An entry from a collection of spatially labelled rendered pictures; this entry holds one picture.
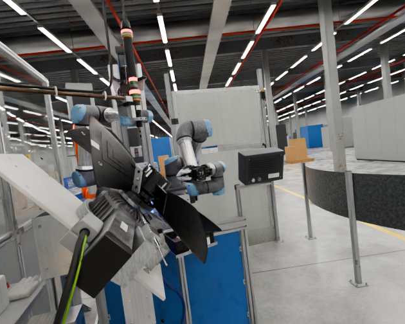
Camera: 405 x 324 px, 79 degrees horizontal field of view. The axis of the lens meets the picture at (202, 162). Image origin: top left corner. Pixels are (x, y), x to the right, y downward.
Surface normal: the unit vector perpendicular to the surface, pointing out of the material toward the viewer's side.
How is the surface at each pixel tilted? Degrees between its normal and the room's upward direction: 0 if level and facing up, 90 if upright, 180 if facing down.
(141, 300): 90
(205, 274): 90
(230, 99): 91
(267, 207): 90
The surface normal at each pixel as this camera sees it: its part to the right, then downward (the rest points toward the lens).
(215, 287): 0.23, 0.02
